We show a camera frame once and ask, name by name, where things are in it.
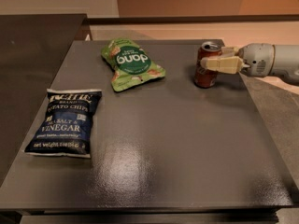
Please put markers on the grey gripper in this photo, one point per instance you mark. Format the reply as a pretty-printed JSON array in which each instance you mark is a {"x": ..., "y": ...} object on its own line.
[{"x": 257, "y": 60}]

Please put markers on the red coke can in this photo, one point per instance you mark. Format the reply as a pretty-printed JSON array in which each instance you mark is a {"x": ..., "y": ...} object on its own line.
[{"x": 203, "y": 77}]

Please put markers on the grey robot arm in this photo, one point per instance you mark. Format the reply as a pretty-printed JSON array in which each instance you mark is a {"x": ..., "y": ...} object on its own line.
[{"x": 285, "y": 64}]

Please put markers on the green dang snack bag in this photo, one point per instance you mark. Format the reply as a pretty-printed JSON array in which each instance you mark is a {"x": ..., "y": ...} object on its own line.
[{"x": 131, "y": 64}]

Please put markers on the blue kettle chips bag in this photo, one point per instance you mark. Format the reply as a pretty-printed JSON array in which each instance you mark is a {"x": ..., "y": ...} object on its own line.
[{"x": 67, "y": 126}]

